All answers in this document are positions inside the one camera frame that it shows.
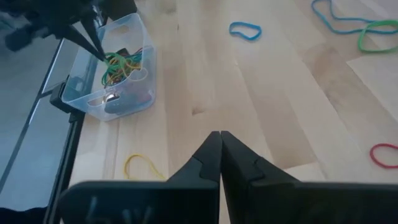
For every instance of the long blue rubber band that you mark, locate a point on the long blue rubber band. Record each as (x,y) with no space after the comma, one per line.
(317,15)

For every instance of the clear plastic bin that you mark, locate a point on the clear plastic bin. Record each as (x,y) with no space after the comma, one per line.
(81,71)

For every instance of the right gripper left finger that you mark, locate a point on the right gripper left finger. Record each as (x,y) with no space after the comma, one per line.
(186,202)

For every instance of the long red rubber band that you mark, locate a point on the long red rubber band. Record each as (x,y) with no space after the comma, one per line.
(371,155)

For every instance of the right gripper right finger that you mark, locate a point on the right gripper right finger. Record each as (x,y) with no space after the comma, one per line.
(280,202)

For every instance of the yellow rubber band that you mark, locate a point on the yellow rubber band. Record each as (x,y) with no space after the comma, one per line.
(132,66)
(125,168)

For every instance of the green rubber band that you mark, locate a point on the green rubber band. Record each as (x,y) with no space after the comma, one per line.
(109,60)
(359,40)
(105,77)

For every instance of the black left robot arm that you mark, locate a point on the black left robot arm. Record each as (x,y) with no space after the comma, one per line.
(121,7)

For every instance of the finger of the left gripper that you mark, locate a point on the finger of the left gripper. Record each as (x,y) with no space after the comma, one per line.
(93,34)
(81,40)

